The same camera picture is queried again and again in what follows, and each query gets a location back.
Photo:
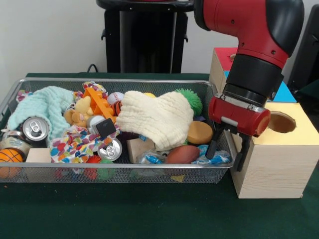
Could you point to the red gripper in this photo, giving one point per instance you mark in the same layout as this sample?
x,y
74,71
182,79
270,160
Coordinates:
x,y
236,115

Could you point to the blue and white plastic packet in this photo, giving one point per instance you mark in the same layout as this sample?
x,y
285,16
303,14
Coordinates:
x,y
220,158

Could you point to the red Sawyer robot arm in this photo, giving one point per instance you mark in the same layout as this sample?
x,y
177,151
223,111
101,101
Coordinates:
x,y
249,20

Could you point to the wooden box with three holes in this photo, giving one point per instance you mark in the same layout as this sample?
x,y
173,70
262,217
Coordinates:
x,y
274,169

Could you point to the clear mesh bin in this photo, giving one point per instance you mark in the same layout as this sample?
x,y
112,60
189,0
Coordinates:
x,y
149,84

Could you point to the brown toy football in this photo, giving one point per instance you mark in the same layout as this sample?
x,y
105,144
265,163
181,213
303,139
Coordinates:
x,y
182,154

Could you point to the cream waffle cloth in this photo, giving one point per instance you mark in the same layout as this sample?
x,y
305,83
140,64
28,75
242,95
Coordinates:
x,y
154,117

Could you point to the dark green table cloth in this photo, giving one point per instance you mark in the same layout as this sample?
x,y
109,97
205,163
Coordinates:
x,y
309,94
149,211

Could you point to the silver drink can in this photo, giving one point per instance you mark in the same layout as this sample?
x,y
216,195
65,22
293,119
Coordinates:
x,y
35,130
109,150

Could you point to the black upright panel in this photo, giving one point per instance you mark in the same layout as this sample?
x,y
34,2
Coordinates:
x,y
310,49

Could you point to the orange plastic toy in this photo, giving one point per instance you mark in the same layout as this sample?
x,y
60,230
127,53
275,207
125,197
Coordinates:
x,y
96,99

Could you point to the colourful spotted cloth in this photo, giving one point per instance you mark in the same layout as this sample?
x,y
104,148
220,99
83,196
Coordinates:
x,y
72,147

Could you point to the mint green cloth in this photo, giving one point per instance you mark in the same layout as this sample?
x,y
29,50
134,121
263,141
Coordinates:
x,y
45,102

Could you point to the plain wooden block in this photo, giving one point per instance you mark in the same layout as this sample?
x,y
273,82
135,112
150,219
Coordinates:
x,y
38,155

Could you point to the orange mini basketball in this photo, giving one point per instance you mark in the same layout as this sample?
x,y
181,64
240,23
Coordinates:
x,y
11,155

